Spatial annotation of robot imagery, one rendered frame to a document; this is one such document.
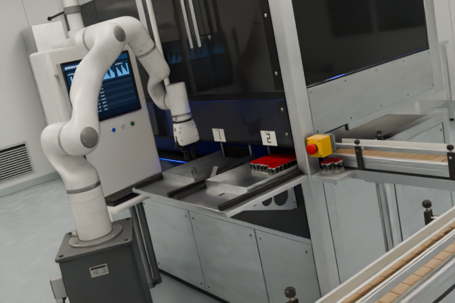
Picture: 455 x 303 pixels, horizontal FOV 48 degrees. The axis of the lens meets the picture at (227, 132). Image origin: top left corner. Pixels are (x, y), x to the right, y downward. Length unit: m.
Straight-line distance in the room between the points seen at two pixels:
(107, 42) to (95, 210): 0.58
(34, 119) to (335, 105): 5.59
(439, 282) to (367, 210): 1.20
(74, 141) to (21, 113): 5.46
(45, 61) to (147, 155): 0.71
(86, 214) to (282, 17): 0.97
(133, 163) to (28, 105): 4.62
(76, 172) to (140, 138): 0.95
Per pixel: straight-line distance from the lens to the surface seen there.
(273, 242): 2.31
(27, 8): 7.33
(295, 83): 1.92
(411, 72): 2.50
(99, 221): 1.85
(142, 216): 2.88
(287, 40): 1.90
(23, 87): 7.20
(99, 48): 1.86
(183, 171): 2.41
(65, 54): 2.51
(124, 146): 2.65
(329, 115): 2.05
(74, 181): 1.81
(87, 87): 1.84
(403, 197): 2.49
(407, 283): 1.10
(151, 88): 2.18
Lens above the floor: 1.47
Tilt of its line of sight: 11 degrees down
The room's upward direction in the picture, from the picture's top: 12 degrees counter-clockwise
